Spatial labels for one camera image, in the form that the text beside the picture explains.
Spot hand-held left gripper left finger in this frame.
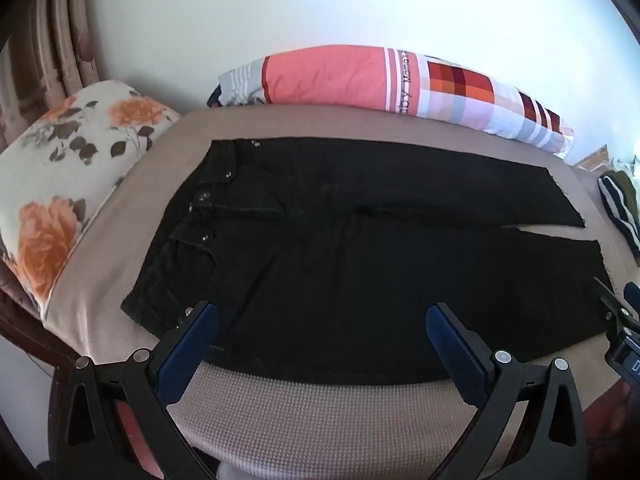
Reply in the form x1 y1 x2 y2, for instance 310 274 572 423
55 301 221 480

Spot wooden bed frame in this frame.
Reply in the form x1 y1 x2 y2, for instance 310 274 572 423
0 260 76 480

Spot patterned curtain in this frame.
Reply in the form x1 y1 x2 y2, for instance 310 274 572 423
0 0 101 126

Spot floral pillow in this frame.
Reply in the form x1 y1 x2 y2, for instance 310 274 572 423
0 79 181 318

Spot plaid bolster pillow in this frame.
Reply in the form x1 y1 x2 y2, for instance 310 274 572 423
207 45 576 158

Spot black pants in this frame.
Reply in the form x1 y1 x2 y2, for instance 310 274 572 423
120 137 615 386

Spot dark striped cloth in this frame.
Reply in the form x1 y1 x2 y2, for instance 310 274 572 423
597 170 640 261

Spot beige bed sheet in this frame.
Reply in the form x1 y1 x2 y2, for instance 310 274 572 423
42 105 640 480

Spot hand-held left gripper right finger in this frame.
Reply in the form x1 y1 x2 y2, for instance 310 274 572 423
425 302 588 480

